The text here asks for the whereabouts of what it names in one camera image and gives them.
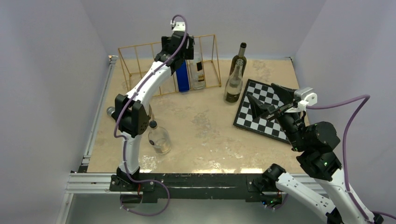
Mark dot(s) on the black white chessboard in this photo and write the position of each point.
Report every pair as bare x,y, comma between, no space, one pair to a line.
243,119

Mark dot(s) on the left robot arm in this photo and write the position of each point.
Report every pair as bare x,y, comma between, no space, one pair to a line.
131,109

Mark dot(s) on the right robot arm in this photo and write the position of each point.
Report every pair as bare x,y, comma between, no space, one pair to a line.
316,144

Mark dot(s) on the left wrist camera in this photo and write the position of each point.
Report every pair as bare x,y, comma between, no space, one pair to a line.
178,26

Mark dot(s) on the clear bottle dark label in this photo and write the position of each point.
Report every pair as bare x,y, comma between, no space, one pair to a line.
234,84

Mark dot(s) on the black microphone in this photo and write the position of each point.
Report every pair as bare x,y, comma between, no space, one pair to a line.
111,112

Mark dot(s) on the clear bottle gold white label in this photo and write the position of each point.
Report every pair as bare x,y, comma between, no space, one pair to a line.
159,138

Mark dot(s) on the clear bottle black cap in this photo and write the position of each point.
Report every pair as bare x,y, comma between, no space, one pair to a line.
197,71

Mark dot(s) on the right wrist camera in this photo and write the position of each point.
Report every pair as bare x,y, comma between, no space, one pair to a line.
302,98

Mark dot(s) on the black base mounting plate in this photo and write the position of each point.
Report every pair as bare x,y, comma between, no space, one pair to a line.
248,187

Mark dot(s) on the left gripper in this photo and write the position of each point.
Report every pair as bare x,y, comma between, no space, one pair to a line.
188,52

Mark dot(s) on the tall blue gradient bottle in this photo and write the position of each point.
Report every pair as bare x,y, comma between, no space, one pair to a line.
183,78

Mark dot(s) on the gold wire wine rack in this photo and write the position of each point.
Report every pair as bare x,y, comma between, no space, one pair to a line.
135,60

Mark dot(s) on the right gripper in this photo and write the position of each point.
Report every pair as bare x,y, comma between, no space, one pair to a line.
258,108

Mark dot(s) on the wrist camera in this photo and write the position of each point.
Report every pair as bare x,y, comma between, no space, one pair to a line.
302,98
178,26

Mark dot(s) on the dark green wine bottle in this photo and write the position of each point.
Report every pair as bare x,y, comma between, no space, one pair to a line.
241,56

